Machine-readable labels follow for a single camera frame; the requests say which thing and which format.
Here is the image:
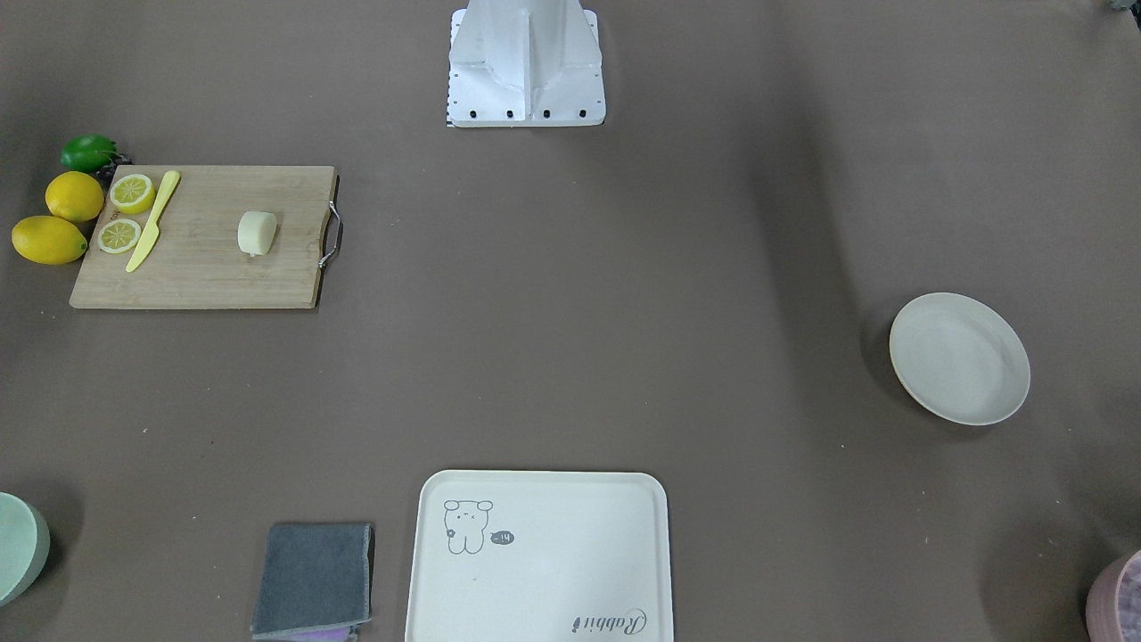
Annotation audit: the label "dark grapes beside lime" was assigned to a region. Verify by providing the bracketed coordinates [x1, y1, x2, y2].
[94, 154, 133, 188]

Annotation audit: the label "mint green bowl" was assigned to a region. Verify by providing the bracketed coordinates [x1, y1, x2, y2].
[1, 491, 50, 606]

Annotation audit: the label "yellow plastic knife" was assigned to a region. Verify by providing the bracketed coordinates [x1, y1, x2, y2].
[126, 170, 183, 273]

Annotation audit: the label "lower lemon half slice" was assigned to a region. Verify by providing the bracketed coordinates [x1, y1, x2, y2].
[94, 217, 143, 253]

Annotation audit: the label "cream rabbit tray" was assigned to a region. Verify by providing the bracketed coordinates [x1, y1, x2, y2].
[405, 470, 674, 641]

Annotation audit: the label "whole lemon outer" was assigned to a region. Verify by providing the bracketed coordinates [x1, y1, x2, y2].
[11, 216, 88, 265]

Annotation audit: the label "pink bowl with ice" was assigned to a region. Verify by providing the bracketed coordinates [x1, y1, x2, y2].
[1087, 551, 1140, 641]

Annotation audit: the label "beige round plate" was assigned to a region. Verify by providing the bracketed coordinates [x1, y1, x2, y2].
[889, 292, 1031, 426]

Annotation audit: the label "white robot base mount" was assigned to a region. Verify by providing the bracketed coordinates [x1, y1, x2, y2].
[446, 1, 606, 128]

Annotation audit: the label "lemon half slice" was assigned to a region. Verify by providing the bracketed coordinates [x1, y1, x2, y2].
[110, 172, 157, 216]
[94, 217, 143, 253]

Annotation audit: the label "upper lemon half slice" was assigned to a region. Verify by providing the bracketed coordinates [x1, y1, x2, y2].
[110, 172, 157, 216]

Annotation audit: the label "grey folded cloth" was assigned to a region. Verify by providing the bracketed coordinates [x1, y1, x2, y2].
[251, 522, 373, 641]

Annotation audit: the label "green lime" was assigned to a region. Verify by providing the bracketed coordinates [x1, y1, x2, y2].
[60, 135, 119, 174]

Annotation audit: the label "whole lemon near lime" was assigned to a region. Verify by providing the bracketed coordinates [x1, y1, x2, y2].
[44, 170, 103, 224]

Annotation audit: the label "wooden cutting board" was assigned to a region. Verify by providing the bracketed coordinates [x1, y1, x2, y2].
[70, 164, 338, 309]

